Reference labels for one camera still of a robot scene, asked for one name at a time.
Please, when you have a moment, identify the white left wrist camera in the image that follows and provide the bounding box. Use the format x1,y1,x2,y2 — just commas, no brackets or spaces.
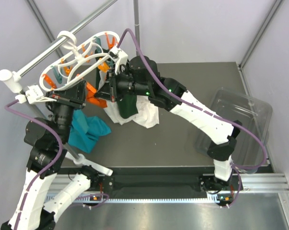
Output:
15,85,57,104

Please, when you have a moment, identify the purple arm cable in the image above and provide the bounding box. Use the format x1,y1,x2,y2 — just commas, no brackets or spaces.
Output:
4,100,110,230
116,28,267,209

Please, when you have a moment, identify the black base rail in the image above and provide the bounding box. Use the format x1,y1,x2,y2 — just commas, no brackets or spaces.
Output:
45,165,274,199

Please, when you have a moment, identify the orange sock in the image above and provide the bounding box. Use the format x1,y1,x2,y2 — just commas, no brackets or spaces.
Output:
86,91,107,109

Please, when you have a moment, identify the white clip hanger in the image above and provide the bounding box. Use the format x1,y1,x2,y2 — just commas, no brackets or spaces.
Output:
39,31,120,92

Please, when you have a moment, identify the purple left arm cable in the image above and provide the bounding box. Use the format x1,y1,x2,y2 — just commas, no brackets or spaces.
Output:
4,100,110,230

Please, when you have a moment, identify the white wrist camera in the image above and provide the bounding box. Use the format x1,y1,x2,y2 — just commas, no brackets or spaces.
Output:
108,46,128,74
15,85,57,104

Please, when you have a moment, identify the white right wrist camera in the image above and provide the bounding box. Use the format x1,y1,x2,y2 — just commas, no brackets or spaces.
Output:
108,46,128,74

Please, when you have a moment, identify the grey metal clothes rack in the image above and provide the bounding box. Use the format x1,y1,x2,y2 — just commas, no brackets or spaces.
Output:
0,0,141,177

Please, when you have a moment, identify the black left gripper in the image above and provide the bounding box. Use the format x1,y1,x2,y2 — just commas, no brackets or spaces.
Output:
47,79,89,143

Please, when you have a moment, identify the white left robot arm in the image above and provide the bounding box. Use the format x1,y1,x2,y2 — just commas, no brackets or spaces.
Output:
1,80,100,230

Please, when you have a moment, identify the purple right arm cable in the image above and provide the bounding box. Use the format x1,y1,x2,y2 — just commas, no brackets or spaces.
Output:
116,28,267,209

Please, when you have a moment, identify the teal cloth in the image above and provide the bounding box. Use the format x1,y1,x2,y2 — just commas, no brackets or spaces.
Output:
68,110,111,153

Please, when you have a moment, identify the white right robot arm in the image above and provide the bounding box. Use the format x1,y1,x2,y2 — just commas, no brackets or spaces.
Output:
95,56,241,190

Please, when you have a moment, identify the white and green shirt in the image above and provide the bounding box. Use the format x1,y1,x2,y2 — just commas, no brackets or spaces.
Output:
98,56,159,128

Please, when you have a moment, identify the clear plastic bin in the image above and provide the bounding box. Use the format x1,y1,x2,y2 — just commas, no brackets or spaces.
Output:
206,88,272,166

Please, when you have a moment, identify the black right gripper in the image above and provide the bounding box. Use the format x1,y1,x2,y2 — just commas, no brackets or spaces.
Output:
94,68,151,104

